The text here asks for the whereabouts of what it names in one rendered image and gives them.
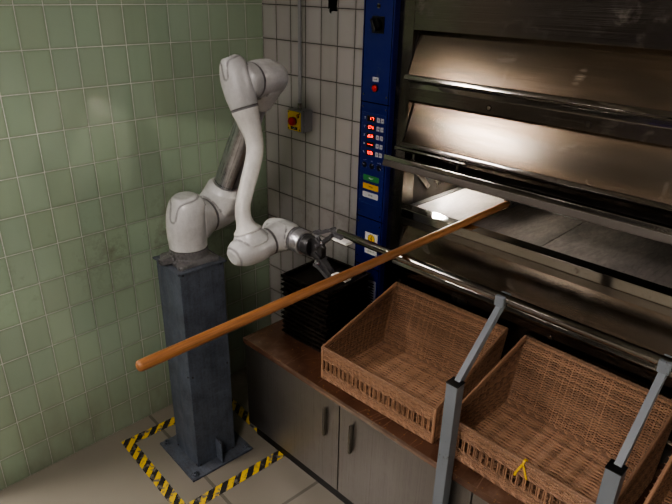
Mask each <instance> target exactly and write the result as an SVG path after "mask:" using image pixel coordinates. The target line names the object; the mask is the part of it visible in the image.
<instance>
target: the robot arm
mask: <svg viewBox="0 0 672 504"><path fill-rule="evenodd" d="M219 75H220V82H221V86H222V90H223V93H224V97H225V100H226V102H227V104H228V106H229V109H230V111H231V113H232V116H233V117H234V119H235V120H234V123H233V126H232V129H231V132H230V135H229V138H228V141H227V144H226V147H225V150H224V153H223V156H222V159H221V162H220V165H219V168H218V171H217V174H216V177H213V178H211V179H210V180H208V182H207V184H206V186H205V187H204V189H203V190H202V192H201V193H200V195H199V194H197V193H194V192H190V191H184V192H179V193H176V194H175V195H173V197H171V198H170V200H169V202H168V205H167V209H166V233H167V239H168V244H169V251H168V252H164V253H161V254H160V259H159V260H158V263H159V265H161V266H163V265H171V264H172V265H173V266H175V267H176V268H177V269H178V271H185V270H187V269H189V268H192V267H196V266H199V265H202V264H205V263H209V262H212V261H218V260H219V256H218V255H216V254H213V253H212V252H210V251H209V250H208V243H207V238H209V237H210V235H211V234H212V233H213V232H214V231H217V230H219V229H221V228H223V227H225V226H227V225H229V224H230V223H232V222H233V221H235V220H236V231H235V233H234V239H233V241H232V242H231V243H230V244H229V246H228V248H227V256H228V259H229V260H230V261H231V263H233V264H234V265H237V266H250V265H254V264H257V263H259V262H262V261H264V260H266V259H267V258H269V257H270V256H272V255H273V254H276V253H278V252H282V251H288V250H291V251H294V252H296V253H298V254H301V255H302V254H305V255H307V256H310V257H313V258H314V259H315V262H314V263H313V266H314V267H315V268H317V269H318V270H319V272H320V273H321V274H322V275H323V276H324V277H325V278H329V277H331V276H333V275H335V274H338V273H339V272H335V271H334V269H333V268H332V266H331V265H330V263H329V262H328V260H327V256H326V246H325V244H326V243H327V242H328V241H330V240H331V239H332V240H333V241H336V242H338V243H341V244H343V245H345V246H348V245H350V244H352V243H353V242H352V241H350V240H347V239H345V238H343V237H344V236H343V235H340V234H338V233H337V232H336V227H332V228H328V229H324V230H320V229H318V230H315V231H313V234H315V236H314V235H312V233H311V232H309V231H307V230H305V229H303V228H301V227H299V226H298V225H297V224H295V223H293V222H291V221H289V220H286V219H283V218H269V219H267V220H266V221H265V222H264V224H263V226H262V227H261V225H259V224H257V223H255V221H254V220H253V218H252V216H251V201H252V197H253V194H254V190H255V186H256V182H257V179H258V175H259V171H260V168H261V164H262V159H263V152H264V142H263V133H262V127H261V123H262V120H263V118H264V115H265V112H266V111H268V110H269V109H271V108H272V106H273V104H274V103H275V101H276V100H277V98H278V97H279V96H280V94H281V93H282V92H283V91H284V89H285V88H286V86H287V83H288V73H287V70H286V69H285V67H284V66H282V65H281V64H280V63H278V62H276V61H275V60H272V59H254V60H250V61H248V62H246V60H245V59H244V58H243V57H242V56H240V55H237V54H233V55H231V56H228V57H226V58H223V59H221V62H220V66H219ZM239 183H240V184H239ZM329 232H331V234H330V235H329V236H327V237H326V238H324V239H323V240H321V238H320V237H319V236H320V235H321V234H325V233H329ZM322 257H323V259H320V258H322Z"/></svg>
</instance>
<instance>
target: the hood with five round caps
mask: <svg viewBox="0 0 672 504"><path fill-rule="evenodd" d="M414 30H424V31H436V32H449V33H461V34H473V35H486V36H498V37H510V38H523V39H535V40H547V41H560V42H572V43H584V44H597V45H609V46H621V47H634V48H646V49H658V50H671V51H672V0H416V7H415V21H414Z"/></svg>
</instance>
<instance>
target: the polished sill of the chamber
mask: <svg viewBox="0 0 672 504"><path fill-rule="evenodd" d="M401 217H404V218H407V219H410V220H413V221H416V222H419V223H422V224H425V225H428V226H431V227H434V228H437V229H442V228H444V227H446V226H449V225H451V224H453V223H456V222H458V221H459V220H456V219H453V218H450V217H447V216H444V215H440V214H437V213H434V212H431V211H428V210H425V209H422V208H419V207H415V206H412V205H408V206H405V207H402V208H401ZM452 234H455V235H457V236H460V237H463V238H466V239H469V240H472V241H475V242H478V243H481V244H484V245H487V246H490V247H493V248H496V249H499V250H502V251H505V252H508V253H510V254H513V255H516V256H519V257H522V258H525V259H528V260H531V261H534V262H537V263H540V264H543V265H546V266H549V267H552V268H555V269H558V270H561V271H563V272H566V273H569V274H572V275H575V276H578V277H581V278H584V279H587V280H590V281H593V282H596V283H599V284H602V285H605V286H608V287H611V288H614V289H616V290H619V291H622V292H625V293H628V294H631V295H634V296H637V297H640V298H643V299H646V300H649V301H652V302H655V303H658V304H661V305H664V306H667V307H670V308H672V288H669V287H666V286H663V285H659V284H656V283H653V282H650V281H647V280H644V279H641V278H638V277H634V276H631V275H628V274H625V273H622V272H619V271H616V270H612V269H609V268H606V267H603V266H600V265H597V264H594V263H591V262H587V261H584V260H581V259H578V258H575V257H572V256H569V255H566V254H562V253H559V252H556V251H553V250H550V249H547V248H544V247H541V246H537V245H534V244H531V243H528V242H525V241H522V240H519V239H516V238H512V237H509V236H506V235H503V234H500V233H497V232H494V231H490V230H487V229H484V228H481V227H478V226H475V225H472V224H470V225H468V226H465V227H463V228H461V229H459V230H457V231H454V232H452Z"/></svg>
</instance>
